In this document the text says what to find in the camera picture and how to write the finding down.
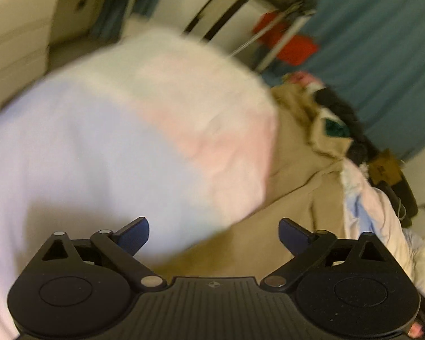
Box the beige t-shirt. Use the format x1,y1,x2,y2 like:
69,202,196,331
156,83,352,280

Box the pile of mixed clothes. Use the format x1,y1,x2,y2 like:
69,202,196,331
283,71,375,166

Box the person's right hand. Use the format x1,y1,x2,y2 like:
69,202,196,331
408,322,425,339

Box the white pink bed duvet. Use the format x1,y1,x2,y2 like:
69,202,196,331
0,29,425,339

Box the brown cardboard box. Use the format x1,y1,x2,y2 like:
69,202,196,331
369,149,402,186

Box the red bag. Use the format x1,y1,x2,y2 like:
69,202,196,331
252,11,320,66

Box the left blue curtain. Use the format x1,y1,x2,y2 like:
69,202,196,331
90,0,160,42

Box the blue curtain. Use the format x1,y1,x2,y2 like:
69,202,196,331
262,0,425,162
90,0,160,42

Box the right blue curtain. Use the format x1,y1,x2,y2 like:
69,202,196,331
262,0,425,162

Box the white black folded board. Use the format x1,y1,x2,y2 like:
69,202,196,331
183,0,263,42

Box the white dressing table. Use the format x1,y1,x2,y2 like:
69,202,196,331
0,0,157,111

